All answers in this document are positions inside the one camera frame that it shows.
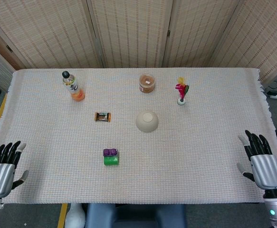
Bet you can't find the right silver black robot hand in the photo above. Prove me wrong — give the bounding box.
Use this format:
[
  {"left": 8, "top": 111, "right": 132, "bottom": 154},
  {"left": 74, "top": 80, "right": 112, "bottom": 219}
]
[{"left": 236, "top": 130, "right": 277, "bottom": 190}]

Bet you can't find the green toy block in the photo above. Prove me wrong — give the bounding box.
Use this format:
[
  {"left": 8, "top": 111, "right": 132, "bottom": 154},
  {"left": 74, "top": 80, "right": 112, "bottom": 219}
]
[{"left": 103, "top": 152, "right": 120, "bottom": 166}]

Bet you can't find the purple toy block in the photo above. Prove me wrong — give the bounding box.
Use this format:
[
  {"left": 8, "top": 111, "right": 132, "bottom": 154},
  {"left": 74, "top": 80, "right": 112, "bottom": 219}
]
[{"left": 103, "top": 148, "right": 119, "bottom": 157}]

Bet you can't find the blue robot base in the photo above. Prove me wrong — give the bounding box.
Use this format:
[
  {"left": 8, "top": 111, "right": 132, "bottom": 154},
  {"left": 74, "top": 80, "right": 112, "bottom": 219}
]
[{"left": 85, "top": 203, "right": 188, "bottom": 228}]

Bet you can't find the white woven tablecloth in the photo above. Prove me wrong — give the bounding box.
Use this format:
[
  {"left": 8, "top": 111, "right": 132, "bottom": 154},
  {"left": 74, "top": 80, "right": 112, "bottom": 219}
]
[{"left": 0, "top": 68, "right": 277, "bottom": 205}]

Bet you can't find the white robot body cover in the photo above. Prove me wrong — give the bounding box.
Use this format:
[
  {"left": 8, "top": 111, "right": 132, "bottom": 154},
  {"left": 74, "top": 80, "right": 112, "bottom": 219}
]
[{"left": 65, "top": 203, "right": 86, "bottom": 228}]

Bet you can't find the orange drink bottle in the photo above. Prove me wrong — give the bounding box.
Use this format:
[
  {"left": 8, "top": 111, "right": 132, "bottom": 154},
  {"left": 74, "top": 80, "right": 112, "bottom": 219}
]
[{"left": 61, "top": 70, "right": 86, "bottom": 102}]

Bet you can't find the colourful feather shuttlecock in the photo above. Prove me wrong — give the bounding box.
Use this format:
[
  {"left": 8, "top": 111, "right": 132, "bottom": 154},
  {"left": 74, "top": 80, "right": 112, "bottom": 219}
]
[{"left": 175, "top": 76, "right": 190, "bottom": 105}]

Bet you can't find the orange brown snack wrapper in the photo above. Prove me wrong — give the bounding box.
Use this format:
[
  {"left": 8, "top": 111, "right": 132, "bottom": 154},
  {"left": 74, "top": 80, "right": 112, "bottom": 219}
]
[{"left": 95, "top": 112, "right": 112, "bottom": 123}]

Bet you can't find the overturned beige bowl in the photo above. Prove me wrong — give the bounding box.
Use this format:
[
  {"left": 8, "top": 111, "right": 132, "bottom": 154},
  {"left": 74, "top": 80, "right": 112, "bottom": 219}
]
[{"left": 135, "top": 109, "right": 159, "bottom": 133}]

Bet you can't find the clear jar with brown contents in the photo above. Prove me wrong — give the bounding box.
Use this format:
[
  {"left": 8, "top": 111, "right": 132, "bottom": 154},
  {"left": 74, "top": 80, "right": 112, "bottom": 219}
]
[{"left": 139, "top": 74, "right": 156, "bottom": 94}]

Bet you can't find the beige woven folding screen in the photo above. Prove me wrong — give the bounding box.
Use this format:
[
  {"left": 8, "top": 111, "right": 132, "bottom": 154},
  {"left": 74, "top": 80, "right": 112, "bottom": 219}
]
[{"left": 0, "top": 0, "right": 277, "bottom": 92}]

